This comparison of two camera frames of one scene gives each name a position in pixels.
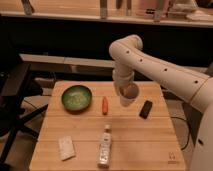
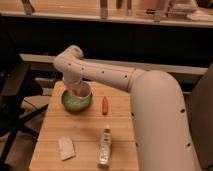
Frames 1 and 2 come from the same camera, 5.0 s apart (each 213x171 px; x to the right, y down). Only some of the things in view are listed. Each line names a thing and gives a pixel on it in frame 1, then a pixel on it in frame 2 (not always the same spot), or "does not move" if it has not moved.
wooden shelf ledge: [175, 12] does not move
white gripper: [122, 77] → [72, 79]
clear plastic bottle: [105, 148] does not move
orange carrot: [105, 105] does not move
